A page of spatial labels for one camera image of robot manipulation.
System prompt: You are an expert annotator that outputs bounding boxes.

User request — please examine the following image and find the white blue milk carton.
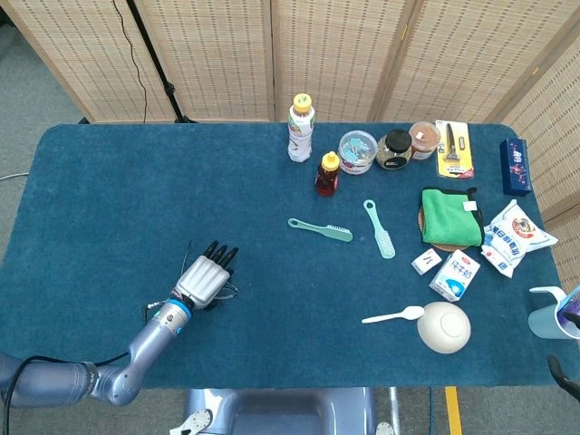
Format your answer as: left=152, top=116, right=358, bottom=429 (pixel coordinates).
left=428, top=249, right=481, bottom=304

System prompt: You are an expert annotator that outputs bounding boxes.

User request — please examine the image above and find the spice jar with black lid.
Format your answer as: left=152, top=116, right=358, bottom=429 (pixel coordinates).
left=375, top=128, right=413, bottom=171

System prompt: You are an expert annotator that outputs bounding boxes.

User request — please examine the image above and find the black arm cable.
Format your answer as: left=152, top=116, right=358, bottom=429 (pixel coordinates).
left=0, top=351, right=132, bottom=435

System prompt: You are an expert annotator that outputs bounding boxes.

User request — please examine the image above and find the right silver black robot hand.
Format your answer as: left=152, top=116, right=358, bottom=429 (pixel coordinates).
left=546, top=354, right=580, bottom=403

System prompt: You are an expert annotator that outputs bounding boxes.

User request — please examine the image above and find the round woven coaster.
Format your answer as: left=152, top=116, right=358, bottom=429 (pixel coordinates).
left=416, top=206, right=468, bottom=256

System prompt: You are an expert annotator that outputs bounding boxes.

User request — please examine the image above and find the purple white tube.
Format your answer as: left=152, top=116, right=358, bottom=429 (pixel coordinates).
left=560, top=292, right=580, bottom=328

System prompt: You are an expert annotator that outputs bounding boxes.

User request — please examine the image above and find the clear tub of brown sauce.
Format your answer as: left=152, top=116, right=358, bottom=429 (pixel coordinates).
left=408, top=121, right=441, bottom=161

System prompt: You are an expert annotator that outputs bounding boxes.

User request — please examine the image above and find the thin black hanging cable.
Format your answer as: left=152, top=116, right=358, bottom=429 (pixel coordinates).
left=111, top=0, right=149, bottom=123

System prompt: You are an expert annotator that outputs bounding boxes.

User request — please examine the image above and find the blue table cover cloth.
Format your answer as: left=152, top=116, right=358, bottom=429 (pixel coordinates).
left=0, top=122, right=566, bottom=391

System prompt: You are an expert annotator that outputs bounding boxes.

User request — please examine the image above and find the mint green scrub brush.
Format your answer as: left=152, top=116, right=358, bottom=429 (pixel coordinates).
left=287, top=217, right=354, bottom=244
left=362, top=198, right=397, bottom=260

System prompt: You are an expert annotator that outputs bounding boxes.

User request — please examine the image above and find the green microfibre cloth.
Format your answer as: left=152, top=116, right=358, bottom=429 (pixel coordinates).
left=420, top=187, right=484, bottom=248

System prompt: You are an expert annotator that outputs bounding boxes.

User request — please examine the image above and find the white ceramic bowl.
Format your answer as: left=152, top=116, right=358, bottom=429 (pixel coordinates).
left=416, top=301, right=472, bottom=355

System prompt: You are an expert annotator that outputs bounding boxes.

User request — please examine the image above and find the woven bamboo folding screen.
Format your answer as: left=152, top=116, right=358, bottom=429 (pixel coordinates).
left=0, top=0, right=580, bottom=294

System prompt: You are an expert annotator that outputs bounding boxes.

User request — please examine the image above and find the metal table leg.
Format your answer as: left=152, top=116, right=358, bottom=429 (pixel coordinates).
left=388, top=387, right=402, bottom=435

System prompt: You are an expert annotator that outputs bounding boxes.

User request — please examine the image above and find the light blue plastic cup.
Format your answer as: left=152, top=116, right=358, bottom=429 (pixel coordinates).
left=527, top=285, right=580, bottom=340

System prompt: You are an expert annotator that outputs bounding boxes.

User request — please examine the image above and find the clear tub of binder clips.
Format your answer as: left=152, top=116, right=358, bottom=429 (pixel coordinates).
left=337, top=130, right=379, bottom=176

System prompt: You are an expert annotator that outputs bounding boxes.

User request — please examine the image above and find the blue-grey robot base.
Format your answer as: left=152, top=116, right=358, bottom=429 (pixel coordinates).
left=169, top=387, right=395, bottom=435

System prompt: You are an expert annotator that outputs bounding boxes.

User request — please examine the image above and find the small white cardboard box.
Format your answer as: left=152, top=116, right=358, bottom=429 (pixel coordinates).
left=411, top=247, right=443, bottom=276

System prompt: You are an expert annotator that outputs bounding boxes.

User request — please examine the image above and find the white plastic spoon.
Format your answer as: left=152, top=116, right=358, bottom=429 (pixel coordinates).
left=361, top=305, right=426, bottom=325

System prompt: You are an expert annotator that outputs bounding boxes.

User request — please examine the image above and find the white printed food bag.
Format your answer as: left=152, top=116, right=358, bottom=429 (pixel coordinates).
left=479, top=198, right=559, bottom=279

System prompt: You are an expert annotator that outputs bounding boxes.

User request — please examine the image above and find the dark blue printed box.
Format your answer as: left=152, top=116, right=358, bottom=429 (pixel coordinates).
left=498, top=137, right=532, bottom=198

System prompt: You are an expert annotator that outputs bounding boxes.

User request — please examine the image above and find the razor on yellow card pack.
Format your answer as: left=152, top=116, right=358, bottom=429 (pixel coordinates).
left=434, top=119, right=476, bottom=179

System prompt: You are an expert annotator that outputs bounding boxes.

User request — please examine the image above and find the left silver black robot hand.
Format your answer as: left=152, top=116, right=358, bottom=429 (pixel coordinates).
left=174, top=241, right=240, bottom=312

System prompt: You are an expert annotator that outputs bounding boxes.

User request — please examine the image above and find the black tripod stand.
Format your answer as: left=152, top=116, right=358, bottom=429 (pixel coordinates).
left=76, top=0, right=200, bottom=126

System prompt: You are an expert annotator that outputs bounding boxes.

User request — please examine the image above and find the drink bottle with yellow cap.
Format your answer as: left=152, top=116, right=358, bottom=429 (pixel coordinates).
left=286, top=92, right=317, bottom=164

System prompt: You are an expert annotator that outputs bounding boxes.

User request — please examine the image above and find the bear-shaped honey bottle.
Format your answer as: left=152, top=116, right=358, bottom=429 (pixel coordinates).
left=314, top=150, right=341, bottom=198

